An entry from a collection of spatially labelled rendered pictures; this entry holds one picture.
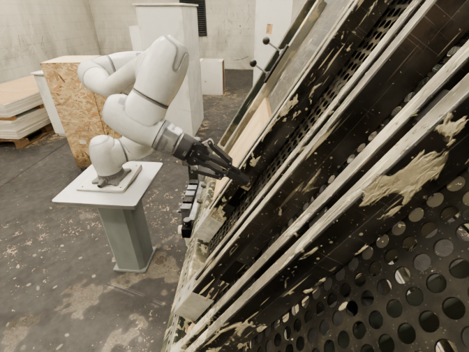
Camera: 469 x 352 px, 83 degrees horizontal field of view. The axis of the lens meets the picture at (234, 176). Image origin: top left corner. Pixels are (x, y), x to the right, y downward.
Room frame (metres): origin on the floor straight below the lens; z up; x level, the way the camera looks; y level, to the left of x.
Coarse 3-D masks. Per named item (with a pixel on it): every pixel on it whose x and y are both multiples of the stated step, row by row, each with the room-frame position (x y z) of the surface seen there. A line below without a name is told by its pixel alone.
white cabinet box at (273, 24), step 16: (256, 0) 5.05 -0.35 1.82; (272, 0) 5.03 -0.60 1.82; (288, 0) 5.01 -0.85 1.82; (256, 16) 5.05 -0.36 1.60; (272, 16) 5.03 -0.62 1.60; (288, 16) 5.00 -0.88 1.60; (256, 32) 5.05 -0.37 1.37; (272, 32) 5.02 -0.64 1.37; (256, 48) 5.05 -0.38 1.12; (272, 48) 5.02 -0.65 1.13
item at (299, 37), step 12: (312, 12) 1.38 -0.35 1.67; (312, 24) 1.38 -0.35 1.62; (300, 36) 1.39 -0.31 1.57; (288, 48) 1.39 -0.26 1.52; (288, 60) 1.39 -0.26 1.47; (276, 72) 1.39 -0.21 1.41; (264, 84) 1.43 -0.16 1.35; (264, 96) 1.39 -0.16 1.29; (252, 108) 1.40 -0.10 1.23; (240, 132) 1.40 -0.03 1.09; (228, 144) 1.40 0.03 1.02
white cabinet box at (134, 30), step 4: (132, 28) 5.47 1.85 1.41; (136, 28) 5.47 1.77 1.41; (132, 32) 5.47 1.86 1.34; (136, 32) 5.47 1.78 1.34; (132, 36) 5.48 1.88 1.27; (136, 36) 5.47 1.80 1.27; (132, 40) 5.48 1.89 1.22; (136, 40) 5.47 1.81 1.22; (140, 40) 5.46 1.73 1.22; (132, 44) 5.48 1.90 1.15; (136, 44) 5.47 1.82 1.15; (140, 44) 5.46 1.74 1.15; (136, 48) 5.47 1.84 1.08; (140, 48) 5.47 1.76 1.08
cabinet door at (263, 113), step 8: (264, 104) 1.25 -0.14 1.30; (256, 112) 1.29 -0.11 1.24; (264, 112) 1.15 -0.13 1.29; (256, 120) 1.21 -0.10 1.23; (264, 120) 1.07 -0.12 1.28; (248, 128) 1.26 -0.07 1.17; (256, 128) 1.12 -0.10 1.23; (240, 136) 1.31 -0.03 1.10; (248, 136) 1.15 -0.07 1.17; (256, 136) 1.03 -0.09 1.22; (240, 144) 1.22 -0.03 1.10; (248, 144) 1.07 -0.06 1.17; (232, 152) 1.26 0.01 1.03; (240, 152) 1.11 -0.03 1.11; (232, 160) 1.16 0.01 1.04; (240, 160) 1.03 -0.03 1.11; (216, 184) 1.15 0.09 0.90; (216, 192) 1.05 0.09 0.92
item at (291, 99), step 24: (360, 0) 0.74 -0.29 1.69; (384, 0) 0.74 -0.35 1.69; (336, 24) 0.78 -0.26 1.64; (360, 24) 0.74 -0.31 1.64; (336, 48) 0.74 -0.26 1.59; (312, 72) 0.74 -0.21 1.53; (336, 72) 0.74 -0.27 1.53; (288, 96) 0.76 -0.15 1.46; (312, 96) 0.74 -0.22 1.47; (288, 120) 0.75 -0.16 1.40; (264, 144) 0.75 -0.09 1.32; (240, 168) 0.75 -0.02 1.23; (264, 168) 0.75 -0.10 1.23; (240, 192) 0.75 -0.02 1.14; (216, 216) 0.76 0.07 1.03
